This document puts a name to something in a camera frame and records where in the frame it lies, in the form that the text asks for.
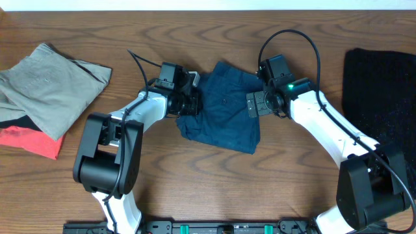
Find navy blue shorts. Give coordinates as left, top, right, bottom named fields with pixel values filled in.
left=176, top=62, right=263, bottom=154

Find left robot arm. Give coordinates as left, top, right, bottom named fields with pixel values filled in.
left=63, top=70, right=201, bottom=233

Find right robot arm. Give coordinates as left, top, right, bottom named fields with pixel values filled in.
left=246, top=76, right=415, bottom=233

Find black knit garment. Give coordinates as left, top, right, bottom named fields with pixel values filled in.
left=342, top=48, right=415, bottom=193

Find folded khaki shorts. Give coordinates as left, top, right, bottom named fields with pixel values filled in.
left=1, top=44, right=112, bottom=140

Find folded red garment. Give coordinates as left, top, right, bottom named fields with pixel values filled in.
left=1, top=126, right=65, bottom=160

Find folded black garment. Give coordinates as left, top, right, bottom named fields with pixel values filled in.
left=0, top=115, right=41, bottom=131

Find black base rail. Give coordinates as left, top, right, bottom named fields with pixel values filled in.
left=62, top=219, right=387, bottom=234

